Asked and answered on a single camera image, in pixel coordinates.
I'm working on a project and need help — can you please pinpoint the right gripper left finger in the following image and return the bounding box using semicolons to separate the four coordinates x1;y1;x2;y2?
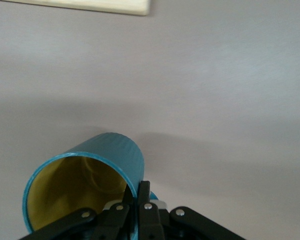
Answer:
19;186;132;240

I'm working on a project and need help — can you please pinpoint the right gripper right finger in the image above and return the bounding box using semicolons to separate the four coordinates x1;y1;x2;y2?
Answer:
137;180;246;240

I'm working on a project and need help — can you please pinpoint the teal cup yellow inside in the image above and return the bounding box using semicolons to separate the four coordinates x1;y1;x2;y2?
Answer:
21;132;160;240

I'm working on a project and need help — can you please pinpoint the bamboo cutting board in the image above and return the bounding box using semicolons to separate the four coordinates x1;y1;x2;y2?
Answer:
0;0;151;17

